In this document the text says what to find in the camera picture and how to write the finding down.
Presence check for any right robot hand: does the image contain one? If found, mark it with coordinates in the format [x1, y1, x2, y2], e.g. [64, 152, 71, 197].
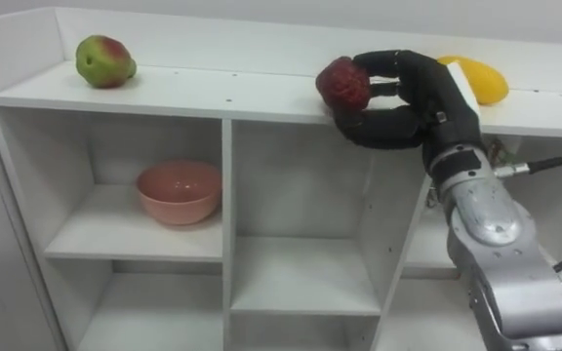
[333, 49, 487, 176]

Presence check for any dark red soft toy fruit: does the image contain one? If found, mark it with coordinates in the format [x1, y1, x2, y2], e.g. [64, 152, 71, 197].
[315, 56, 373, 114]

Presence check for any yellow mango soft toy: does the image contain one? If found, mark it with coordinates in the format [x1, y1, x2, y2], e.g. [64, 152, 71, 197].
[436, 55, 510, 106]

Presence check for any white shelf unit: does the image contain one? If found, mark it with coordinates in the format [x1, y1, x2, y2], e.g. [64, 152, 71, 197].
[0, 6, 562, 351]

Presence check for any pink bowl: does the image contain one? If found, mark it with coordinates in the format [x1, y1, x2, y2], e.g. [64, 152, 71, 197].
[136, 159, 223, 227]

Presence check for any green red apple soft toy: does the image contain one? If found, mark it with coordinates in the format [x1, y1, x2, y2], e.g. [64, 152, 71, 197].
[75, 34, 138, 90]

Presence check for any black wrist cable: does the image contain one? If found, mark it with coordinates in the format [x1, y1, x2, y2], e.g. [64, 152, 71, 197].
[493, 152, 562, 274]

